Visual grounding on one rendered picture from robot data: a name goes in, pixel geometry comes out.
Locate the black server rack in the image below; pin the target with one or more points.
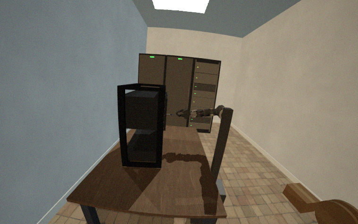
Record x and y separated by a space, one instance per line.
146 114

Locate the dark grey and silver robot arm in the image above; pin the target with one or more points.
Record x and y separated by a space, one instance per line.
208 112

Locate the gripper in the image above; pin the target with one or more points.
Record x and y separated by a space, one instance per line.
185 114

